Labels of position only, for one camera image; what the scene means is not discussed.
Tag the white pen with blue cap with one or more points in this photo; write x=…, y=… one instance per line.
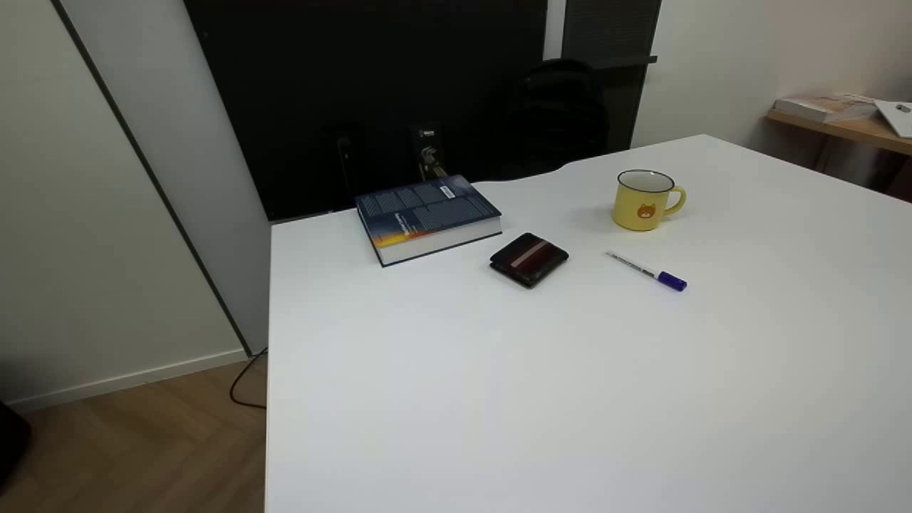
x=670, y=280

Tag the blue hardcover book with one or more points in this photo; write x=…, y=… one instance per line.
x=427, y=216

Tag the black box with red stripe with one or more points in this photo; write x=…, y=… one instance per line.
x=527, y=257

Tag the black office chair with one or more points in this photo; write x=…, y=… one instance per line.
x=560, y=114

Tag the yellow enamel mug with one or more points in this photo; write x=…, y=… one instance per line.
x=638, y=204

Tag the black monitor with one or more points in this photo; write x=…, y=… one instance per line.
x=286, y=94

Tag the dark grey partition panel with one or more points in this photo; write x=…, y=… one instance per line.
x=608, y=29

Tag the white partition board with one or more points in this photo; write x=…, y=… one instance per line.
x=171, y=143

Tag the wooden side table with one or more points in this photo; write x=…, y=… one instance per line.
x=841, y=127

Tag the white paper sheet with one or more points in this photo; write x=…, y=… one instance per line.
x=898, y=114

